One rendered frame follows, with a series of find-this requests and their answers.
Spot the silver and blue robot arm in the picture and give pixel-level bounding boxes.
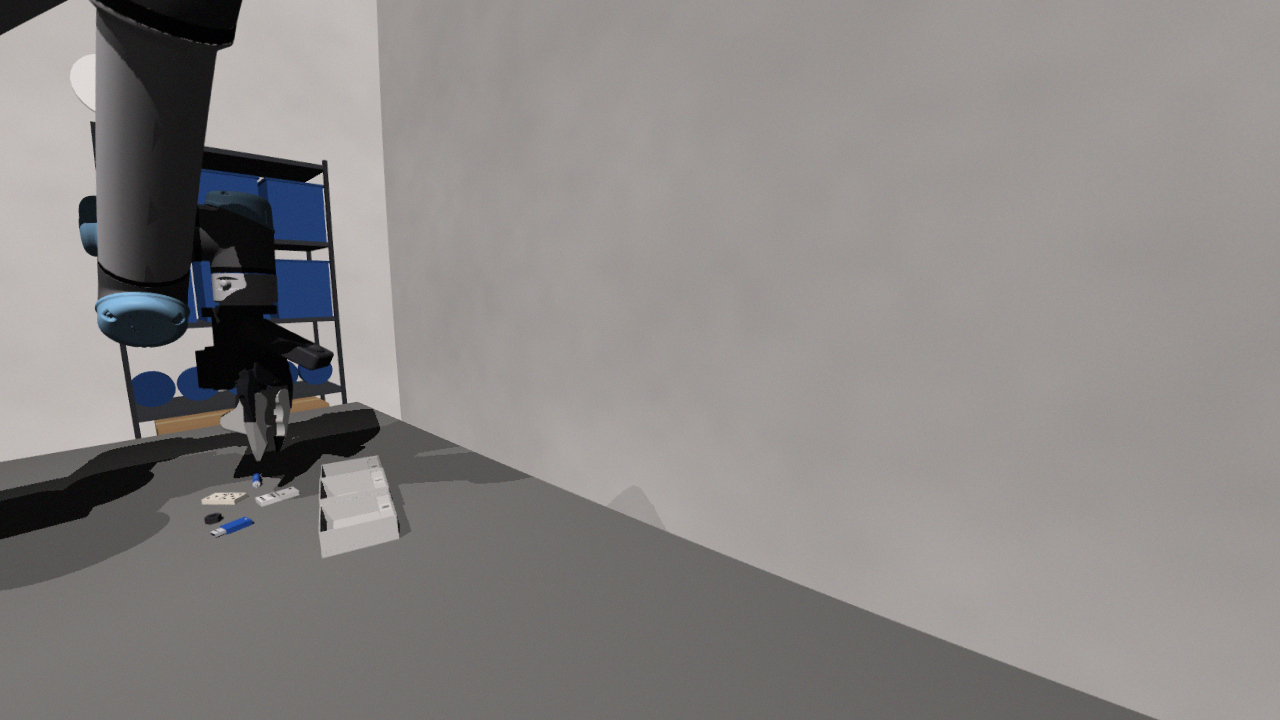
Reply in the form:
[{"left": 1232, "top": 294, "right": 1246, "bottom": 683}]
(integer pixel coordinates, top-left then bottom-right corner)
[{"left": 78, "top": 0, "right": 334, "bottom": 370}]

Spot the blue usb stick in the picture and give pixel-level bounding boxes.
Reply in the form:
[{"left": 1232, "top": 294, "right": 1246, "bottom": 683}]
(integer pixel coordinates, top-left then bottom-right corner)
[{"left": 212, "top": 518, "right": 253, "bottom": 537}]

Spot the white rack of bins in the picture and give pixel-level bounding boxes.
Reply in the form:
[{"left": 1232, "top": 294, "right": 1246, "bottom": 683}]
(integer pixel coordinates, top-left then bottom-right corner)
[{"left": 319, "top": 455, "right": 399, "bottom": 559}]

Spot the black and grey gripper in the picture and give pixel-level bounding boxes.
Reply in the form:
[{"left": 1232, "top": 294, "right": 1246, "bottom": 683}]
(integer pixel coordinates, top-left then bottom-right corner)
[{"left": 195, "top": 305, "right": 293, "bottom": 461}]

